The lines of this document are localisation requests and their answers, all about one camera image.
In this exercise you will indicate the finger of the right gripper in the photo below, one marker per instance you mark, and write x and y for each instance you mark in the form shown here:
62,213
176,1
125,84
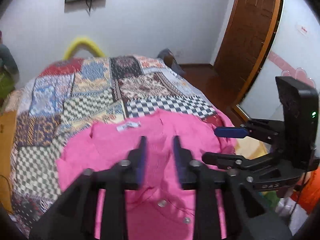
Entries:
223,161
231,132

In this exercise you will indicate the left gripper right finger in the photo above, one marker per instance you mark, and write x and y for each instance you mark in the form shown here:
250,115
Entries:
225,202

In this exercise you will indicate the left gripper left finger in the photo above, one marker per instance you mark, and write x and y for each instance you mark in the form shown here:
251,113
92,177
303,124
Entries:
74,213

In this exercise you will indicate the pink knit cardigan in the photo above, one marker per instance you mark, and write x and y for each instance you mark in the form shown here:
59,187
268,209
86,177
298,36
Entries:
160,209

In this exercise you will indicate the orange sleeve right forearm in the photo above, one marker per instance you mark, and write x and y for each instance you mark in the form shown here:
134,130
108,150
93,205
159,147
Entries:
306,191

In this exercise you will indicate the blue grey bag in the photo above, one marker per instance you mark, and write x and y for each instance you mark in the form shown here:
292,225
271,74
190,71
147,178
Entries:
168,58

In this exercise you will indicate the brown wooden door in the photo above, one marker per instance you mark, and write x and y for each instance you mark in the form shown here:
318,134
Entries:
245,42

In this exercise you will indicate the patchwork patterned bedspread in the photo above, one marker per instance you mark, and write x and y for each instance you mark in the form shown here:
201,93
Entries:
69,96

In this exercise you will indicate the mustard yellow embroidered cushion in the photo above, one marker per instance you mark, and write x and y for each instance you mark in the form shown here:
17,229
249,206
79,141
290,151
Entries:
8,128

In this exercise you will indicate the yellow curved bed headboard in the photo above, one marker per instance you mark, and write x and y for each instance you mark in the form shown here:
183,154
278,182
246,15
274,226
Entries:
83,43

